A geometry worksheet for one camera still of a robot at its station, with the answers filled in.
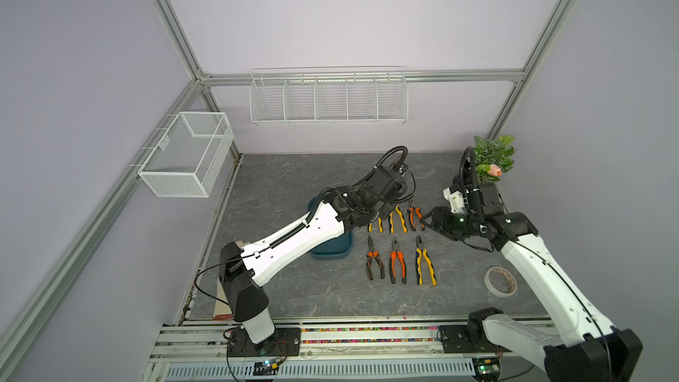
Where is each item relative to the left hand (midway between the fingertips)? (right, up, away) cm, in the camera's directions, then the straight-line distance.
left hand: (383, 191), depth 73 cm
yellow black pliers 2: (+15, -22, +17) cm, 31 cm away
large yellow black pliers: (+6, -12, +25) cm, 28 cm away
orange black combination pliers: (+6, -23, +16) cm, 28 cm away
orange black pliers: (+14, -11, +26) cm, 31 cm away
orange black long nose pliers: (-2, -23, +16) cm, 28 cm away
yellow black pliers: (+2, -14, +23) cm, 27 cm away
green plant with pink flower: (+38, +10, +13) cm, 41 cm away
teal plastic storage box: (-12, -20, +17) cm, 29 cm away
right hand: (+13, -9, +4) cm, 17 cm away
